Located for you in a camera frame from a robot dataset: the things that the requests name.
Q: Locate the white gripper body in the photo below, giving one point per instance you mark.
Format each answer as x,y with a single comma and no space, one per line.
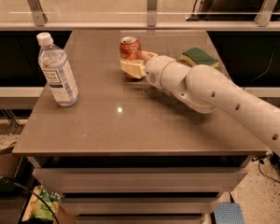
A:
155,70

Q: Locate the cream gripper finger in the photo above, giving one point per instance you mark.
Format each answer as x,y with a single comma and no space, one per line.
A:
133,68
147,55

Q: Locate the red coke can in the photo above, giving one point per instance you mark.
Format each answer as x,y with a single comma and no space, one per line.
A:
130,48

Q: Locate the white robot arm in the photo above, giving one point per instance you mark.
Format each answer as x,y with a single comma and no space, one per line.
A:
204,89

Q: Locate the green and yellow sponge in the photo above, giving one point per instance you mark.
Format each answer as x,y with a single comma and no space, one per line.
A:
196,56

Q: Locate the clear plastic water bottle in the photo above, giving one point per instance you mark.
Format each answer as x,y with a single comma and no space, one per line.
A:
57,70

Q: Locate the grey drawer cabinet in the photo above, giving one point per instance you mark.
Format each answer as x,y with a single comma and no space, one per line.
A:
126,152

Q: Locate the metal glass railing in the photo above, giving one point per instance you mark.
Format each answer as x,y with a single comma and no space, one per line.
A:
114,14

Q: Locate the blue textured pad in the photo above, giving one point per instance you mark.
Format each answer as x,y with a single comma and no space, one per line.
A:
228,213

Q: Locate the green snack bag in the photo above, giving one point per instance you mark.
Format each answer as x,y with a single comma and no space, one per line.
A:
42,207

